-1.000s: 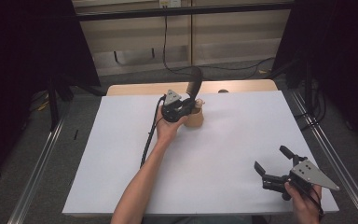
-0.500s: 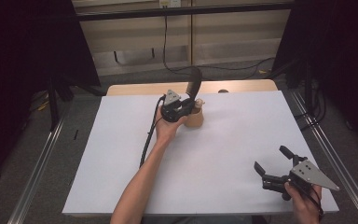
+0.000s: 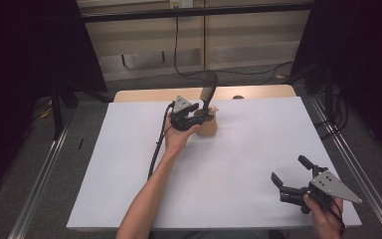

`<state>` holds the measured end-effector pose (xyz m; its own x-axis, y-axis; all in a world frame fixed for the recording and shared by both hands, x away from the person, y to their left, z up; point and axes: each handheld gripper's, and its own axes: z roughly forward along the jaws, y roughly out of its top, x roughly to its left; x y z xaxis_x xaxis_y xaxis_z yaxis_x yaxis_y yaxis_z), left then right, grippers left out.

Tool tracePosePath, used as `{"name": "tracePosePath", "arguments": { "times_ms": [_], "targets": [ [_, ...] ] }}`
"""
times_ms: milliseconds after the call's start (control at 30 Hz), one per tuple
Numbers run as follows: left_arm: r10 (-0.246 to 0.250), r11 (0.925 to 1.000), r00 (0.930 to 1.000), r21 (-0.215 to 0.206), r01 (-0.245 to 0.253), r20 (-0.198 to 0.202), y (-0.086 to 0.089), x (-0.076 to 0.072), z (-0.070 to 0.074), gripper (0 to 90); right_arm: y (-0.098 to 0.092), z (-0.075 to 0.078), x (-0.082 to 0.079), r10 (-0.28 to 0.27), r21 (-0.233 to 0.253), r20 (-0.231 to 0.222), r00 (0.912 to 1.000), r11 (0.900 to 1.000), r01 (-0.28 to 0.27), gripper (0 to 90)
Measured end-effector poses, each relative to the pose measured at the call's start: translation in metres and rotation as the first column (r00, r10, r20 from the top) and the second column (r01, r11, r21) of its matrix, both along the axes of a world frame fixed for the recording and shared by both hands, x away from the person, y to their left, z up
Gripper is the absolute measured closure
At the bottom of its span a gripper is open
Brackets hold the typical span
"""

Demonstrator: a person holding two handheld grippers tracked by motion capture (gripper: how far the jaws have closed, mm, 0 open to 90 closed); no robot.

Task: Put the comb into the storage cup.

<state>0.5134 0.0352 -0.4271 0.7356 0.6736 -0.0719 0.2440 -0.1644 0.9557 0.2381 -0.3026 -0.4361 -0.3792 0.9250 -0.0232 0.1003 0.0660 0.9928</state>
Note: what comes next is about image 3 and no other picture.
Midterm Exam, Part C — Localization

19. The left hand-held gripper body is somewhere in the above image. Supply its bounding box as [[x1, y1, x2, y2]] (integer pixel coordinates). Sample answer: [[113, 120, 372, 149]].
[[169, 95, 201, 132]]

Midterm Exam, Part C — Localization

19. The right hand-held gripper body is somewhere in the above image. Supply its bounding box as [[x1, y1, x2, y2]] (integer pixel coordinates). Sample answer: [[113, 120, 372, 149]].
[[279, 165, 363, 215]]

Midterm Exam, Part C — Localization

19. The tan holder with bear figure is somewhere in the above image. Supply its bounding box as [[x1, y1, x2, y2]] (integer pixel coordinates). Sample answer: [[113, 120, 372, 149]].
[[193, 105, 219, 137]]

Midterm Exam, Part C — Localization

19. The person's left hand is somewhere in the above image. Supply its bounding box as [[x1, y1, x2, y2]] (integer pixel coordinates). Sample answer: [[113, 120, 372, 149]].
[[163, 114, 202, 157]]

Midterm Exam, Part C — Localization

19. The person's right hand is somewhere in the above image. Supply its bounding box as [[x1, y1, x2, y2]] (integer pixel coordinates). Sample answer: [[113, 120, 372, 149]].
[[302, 193, 345, 239]]

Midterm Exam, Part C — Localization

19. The white table mat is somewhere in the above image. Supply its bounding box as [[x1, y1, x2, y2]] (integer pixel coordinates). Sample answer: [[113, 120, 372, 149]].
[[66, 96, 363, 231]]

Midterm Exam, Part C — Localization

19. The black metal stand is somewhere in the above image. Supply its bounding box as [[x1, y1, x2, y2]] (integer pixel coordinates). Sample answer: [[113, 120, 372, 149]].
[[50, 79, 114, 141], [288, 59, 350, 140]]

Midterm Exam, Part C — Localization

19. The black curtain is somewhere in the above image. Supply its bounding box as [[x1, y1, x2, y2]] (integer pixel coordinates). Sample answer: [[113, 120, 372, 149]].
[[0, 0, 109, 198], [288, 0, 382, 165]]

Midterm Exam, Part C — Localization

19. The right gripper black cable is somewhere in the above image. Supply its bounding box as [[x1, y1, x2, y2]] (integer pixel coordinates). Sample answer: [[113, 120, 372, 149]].
[[321, 198, 347, 233]]

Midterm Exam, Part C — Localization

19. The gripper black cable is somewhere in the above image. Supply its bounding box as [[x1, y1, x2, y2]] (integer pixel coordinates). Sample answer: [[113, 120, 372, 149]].
[[146, 101, 176, 181], [321, 198, 347, 233]]

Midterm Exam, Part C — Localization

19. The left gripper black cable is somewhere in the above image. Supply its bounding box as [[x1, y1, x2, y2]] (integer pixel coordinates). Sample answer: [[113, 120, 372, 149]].
[[146, 101, 176, 181]]

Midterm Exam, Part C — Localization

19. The aluminium floor rail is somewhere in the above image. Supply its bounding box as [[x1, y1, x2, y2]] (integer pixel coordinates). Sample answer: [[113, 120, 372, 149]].
[[310, 96, 382, 239], [7, 120, 72, 239]]

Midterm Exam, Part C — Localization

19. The black power cable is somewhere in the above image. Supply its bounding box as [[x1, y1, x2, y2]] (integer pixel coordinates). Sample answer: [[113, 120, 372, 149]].
[[173, 15, 219, 83]]

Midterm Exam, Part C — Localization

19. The thin black floor cable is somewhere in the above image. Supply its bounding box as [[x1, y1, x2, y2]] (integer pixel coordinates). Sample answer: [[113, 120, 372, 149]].
[[212, 60, 294, 86]]

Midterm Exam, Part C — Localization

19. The white wall outlet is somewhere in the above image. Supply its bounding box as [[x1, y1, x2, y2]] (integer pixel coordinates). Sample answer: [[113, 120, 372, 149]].
[[169, 0, 194, 10]]

